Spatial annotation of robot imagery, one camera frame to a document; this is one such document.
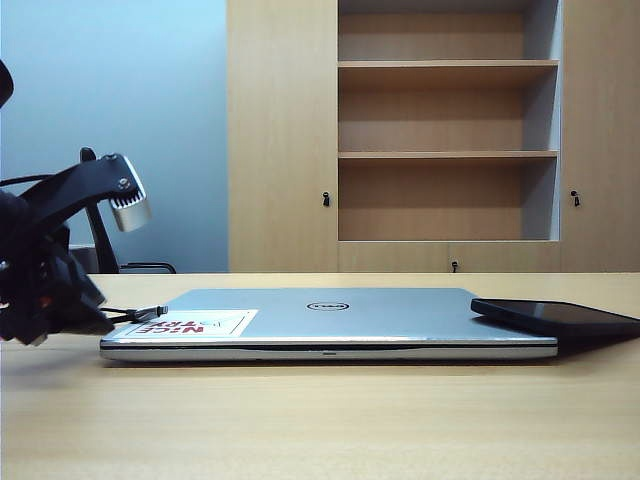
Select white red Nice Try sticker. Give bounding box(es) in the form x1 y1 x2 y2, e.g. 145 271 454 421
122 309 260 339

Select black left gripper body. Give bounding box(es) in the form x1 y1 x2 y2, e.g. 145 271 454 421
0 153 134 348

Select black office chair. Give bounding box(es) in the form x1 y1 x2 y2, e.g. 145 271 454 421
79 146 178 275

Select black smartphone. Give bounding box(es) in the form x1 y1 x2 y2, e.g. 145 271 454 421
470 297 640 338

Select light wooden shelf cabinet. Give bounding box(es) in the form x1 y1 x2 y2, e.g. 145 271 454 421
225 0 640 275

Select black braided charging cable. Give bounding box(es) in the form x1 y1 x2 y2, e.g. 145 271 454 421
101 304 169 325

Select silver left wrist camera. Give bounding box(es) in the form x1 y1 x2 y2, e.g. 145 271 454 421
108 154 153 233

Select silver Dell laptop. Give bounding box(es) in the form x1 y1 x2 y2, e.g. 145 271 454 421
99 287 559 363

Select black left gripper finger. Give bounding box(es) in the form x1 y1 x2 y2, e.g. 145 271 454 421
49 251 118 338

